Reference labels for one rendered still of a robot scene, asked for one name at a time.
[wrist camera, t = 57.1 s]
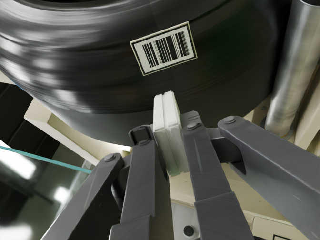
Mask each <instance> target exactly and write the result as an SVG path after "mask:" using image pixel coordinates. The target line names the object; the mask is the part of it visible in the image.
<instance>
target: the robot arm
mask: <svg viewBox="0 0 320 240"><path fill-rule="evenodd" d="M128 135H129V137H130V140H131V142H132V145H133V149H132V153H131V154H130V155H128V156H126V157H122V155H121V154H120V153H118V152H117V153H110V154H108V155H106V156H105V157H104V158H102V159H101V160H100V161H99V163H98V164H97V165H96V167H95V168H94V169H93V171H92V172H91V173H90V175H89V176H88V177H87V178H86V180H85V181H84V182H83V184H82V185H81V186H80V188H79V189H78V190H77V192H76V193H75V194H74V196H73V197H72V198H71V200H70V201H69V203H68V204H67V205H66V207H65V208H64V209H63V211H62V212H61V213H60V215H59V216H58V217H57V218H56V220H55V221H54V222H53V224H52V225H51V226H50V228H49V229H48V230H47V232H46V233H45V234H44V236H43V237H42V238H41V240H174V230H173V219H172V207H171V196H170V180H169V176H168V174H169V175H171V176H172V177H173V176H176V175H179V174H180V172H184V173H186V172H190V178H191V183H192V187H193V192H194V197H195V202H194V207H195V212H196V217H197V222H198V227H199V232H200V237H199V238H197V239H195V240H267V239H264V238H261V237H257V236H253V234H252V232H251V230H250V227H249V225H248V223H247V220H246V218H245V216H244V213H243V211H242V209H241V206H240V204H239V202H238V199H237V197H236V195H235V193H234V192H233V191H232V190H231V188H230V185H229V183H228V180H227V178H226V176H225V173H224V171H223V168H222V166H221V163H227V162H228V164H229V167H230V168H231V169H232V170H233V171H234V172H235V173H236V174H238V175H239V176H240V177H241V178H242V179H243V180H244V181H245V182H246V183H247V184H249V185H250V186H251V187H252V188H253V189H254V190H255V191H256V192H257V193H258V194H260V196H262V197H263V198H264V199H265V200H266V201H267V202H268V203H269V204H270V205H271V206H272V207H274V208H275V209H276V210H277V211H278V212H279V213H280V214H281V215H282V216H283V217H285V218H286V219H287V220H288V221H289V222H290V223H291V224H292V225H293V226H295V227H296V228H297V229H298V230H299V231H300V232H301V233H302V234H303V235H304V236H306V237H307V238H308V239H309V240H320V157H318V156H316V155H314V154H313V153H311V152H309V151H307V150H305V149H303V148H301V147H299V146H297V145H295V144H293V143H291V142H289V141H287V140H285V139H283V138H281V137H279V136H277V135H275V134H273V133H272V132H270V131H268V130H266V129H264V128H262V127H260V126H258V125H256V124H254V123H252V122H250V121H248V120H246V119H244V118H242V117H240V116H228V117H226V118H223V119H222V120H220V121H219V122H218V128H206V127H205V126H204V124H203V123H202V121H201V119H200V116H199V114H198V112H196V111H190V112H187V113H184V114H180V111H179V108H178V105H177V102H176V99H175V96H174V93H173V92H171V91H168V92H165V94H164V95H162V94H160V95H157V96H155V98H154V116H153V124H151V125H141V126H138V127H135V128H133V129H132V130H131V131H129V133H128ZM166 170H167V171H166ZM167 172H168V173H167Z"/></svg>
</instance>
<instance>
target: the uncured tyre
mask: <svg viewBox="0 0 320 240"><path fill-rule="evenodd" d="M291 4H292V0H0V71H1V72H2V73H3V74H4V75H6V76H7V77H8V78H9V79H11V80H12V81H13V82H15V83H16V84H17V85H18V86H20V87H21V88H22V89H23V90H25V91H26V92H27V93H28V94H30V95H31V96H32V97H33V98H34V99H36V100H37V101H38V102H39V103H41V104H42V105H43V106H44V107H46V108H47V109H48V110H50V111H51V112H52V113H53V114H55V115H56V116H57V117H58V118H60V119H61V120H62V121H63V122H65V123H66V124H67V125H69V126H70V127H72V128H73V129H75V130H76V131H78V132H80V133H82V134H84V135H86V136H88V137H91V138H93V139H96V140H100V141H103V142H107V143H111V144H116V145H121V146H126V147H133V145H132V142H131V140H130V137H129V135H128V133H129V131H131V130H132V129H133V128H135V127H138V126H141V125H151V124H153V116H154V98H155V96H157V95H160V94H162V95H164V94H165V92H168V91H171V92H173V93H174V96H175V99H176V102H177V105H178V108H179V111H180V114H184V113H187V112H190V111H196V112H198V114H199V116H200V119H201V121H202V123H203V124H204V126H205V127H206V128H218V122H219V121H220V120H222V119H223V118H226V117H228V116H240V117H242V118H243V117H245V116H246V115H247V114H249V113H250V112H251V111H252V110H254V109H255V108H256V107H257V106H258V105H260V104H261V103H262V102H263V101H264V100H265V99H266V98H267V97H268V96H269V95H270V94H271V92H272V90H273V85H274V81H275V77H276V72H277V68H278V63H279V59H280V53H281V49H282V45H283V40H284V36H285V31H286V27H287V23H288V18H289V14H290V9H291ZM187 21H188V22H189V26H190V31H191V34H192V38H193V42H194V46H195V50H196V53H197V58H196V59H193V60H189V61H187V62H184V63H181V64H178V65H175V66H172V67H169V68H166V69H163V70H159V71H157V72H154V73H151V74H148V75H145V76H143V74H142V72H141V69H140V67H139V64H138V62H137V59H136V57H135V54H134V52H133V49H132V47H131V44H130V41H133V40H136V39H139V38H142V37H145V36H148V35H151V34H153V33H156V32H159V31H162V30H165V29H168V28H171V27H173V26H176V25H179V24H182V23H185V22H187Z"/></svg>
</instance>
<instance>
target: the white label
mask: <svg viewBox="0 0 320 240"><path fill-rule="evenodd" d="M130 44H131V47H132V49H133V52H134V54H135V57H136V59H137V62H138V64H139V67H140V69H141V72H142V74H143V76H145V75H148V74H151V73H154V72H157V71H159V70H163V69H166V68H169V67H172V66H175V65H178V64H181V63H184V62H187V61H189V60H193V59H196V58H197V53H196V50H195V46H194V42H193V38H192V34H191V31H190V26H189V22H188V21H187V22H185V23H182V24H179V25H176V26H173V27H171V28H168V29H165V30H162V31H159V32H156V33H153V34H151V35H148V36H145V37H142V38H139V39H136V40H133V41H130Z"/></svg>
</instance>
